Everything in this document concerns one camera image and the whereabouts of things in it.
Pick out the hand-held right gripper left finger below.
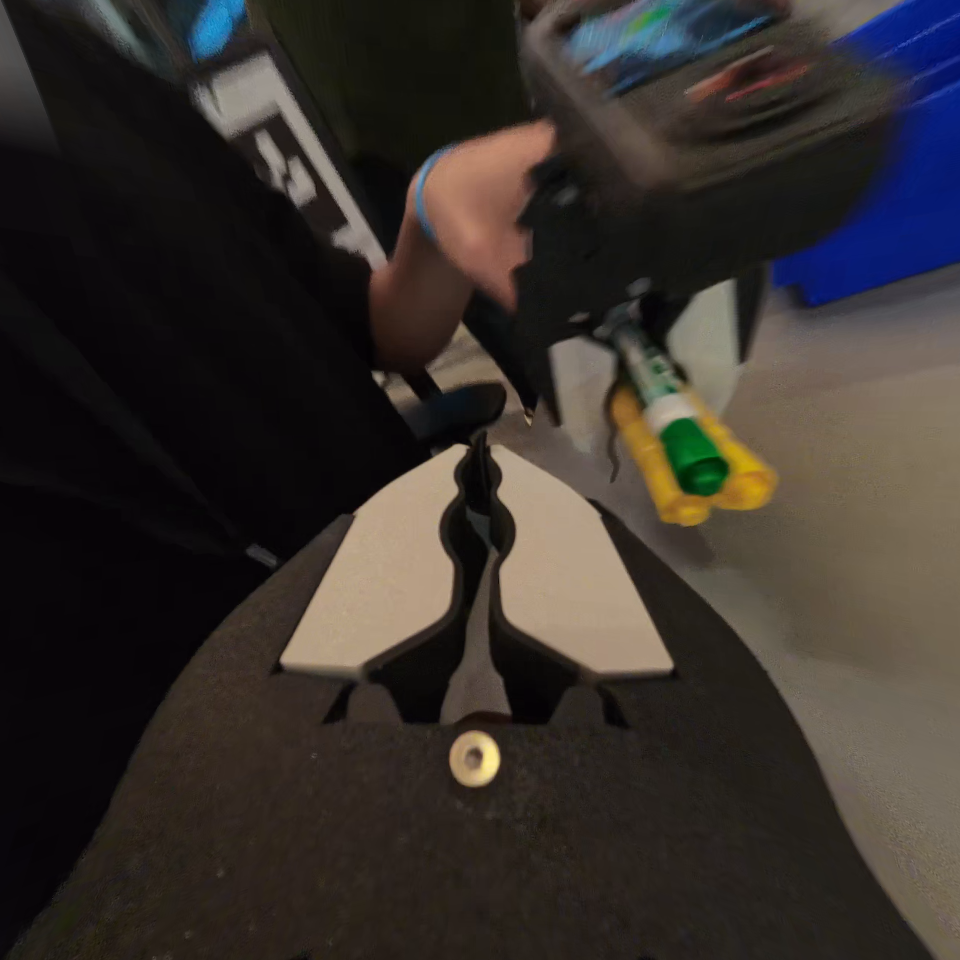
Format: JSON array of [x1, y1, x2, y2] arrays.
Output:
[[279, 431, 498, 723]]

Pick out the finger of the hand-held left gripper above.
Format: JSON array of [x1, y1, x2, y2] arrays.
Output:
[[547, 333, 625, 451], [660, 266, 771, 417]]

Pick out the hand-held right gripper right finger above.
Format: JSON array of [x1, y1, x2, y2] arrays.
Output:
[[489, 442, 676, 723]]

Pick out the green capped whiteboard marker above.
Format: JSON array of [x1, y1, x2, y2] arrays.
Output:
[[609, 321, 730, 498]]

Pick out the yellow marker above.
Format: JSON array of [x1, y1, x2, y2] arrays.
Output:
[[703, 416, 779, 513], [609, 384, 712, 528]]

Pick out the person's left forearm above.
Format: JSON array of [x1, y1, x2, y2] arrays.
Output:
[[369, 213, 519, 376]]

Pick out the person's left hand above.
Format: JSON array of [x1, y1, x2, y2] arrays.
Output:
[[408, 122, 561, 310]]

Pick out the black chair leg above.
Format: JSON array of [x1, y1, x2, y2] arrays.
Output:
[[390, 366, 509, 453]]

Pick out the blue plastic bin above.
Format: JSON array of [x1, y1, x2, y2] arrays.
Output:
[[771, 0, 960, 310]]

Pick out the blue wristband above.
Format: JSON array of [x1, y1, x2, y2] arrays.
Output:
[[411, 144, 459, 245]]

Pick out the person's black clothing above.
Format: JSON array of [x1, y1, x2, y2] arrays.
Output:
[[0, 0, 451, 946]]

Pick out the black white printed sign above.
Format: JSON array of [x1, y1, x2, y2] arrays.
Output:
[[186, 51, 393, 265]]

